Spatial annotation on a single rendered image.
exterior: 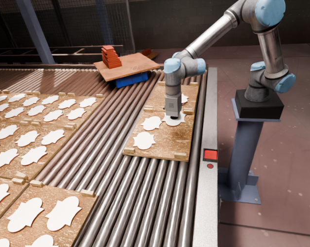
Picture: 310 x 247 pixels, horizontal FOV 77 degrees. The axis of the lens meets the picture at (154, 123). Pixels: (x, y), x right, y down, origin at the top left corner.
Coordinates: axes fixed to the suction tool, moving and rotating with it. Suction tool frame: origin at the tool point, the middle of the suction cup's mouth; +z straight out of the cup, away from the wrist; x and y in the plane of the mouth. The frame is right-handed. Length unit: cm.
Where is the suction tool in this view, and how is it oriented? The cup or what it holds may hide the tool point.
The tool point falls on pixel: (174, 119)
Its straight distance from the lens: 105.0
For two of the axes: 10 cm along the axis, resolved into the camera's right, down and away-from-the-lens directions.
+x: 9.3, 1.4, -3.3
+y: -3.4, 5.8, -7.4
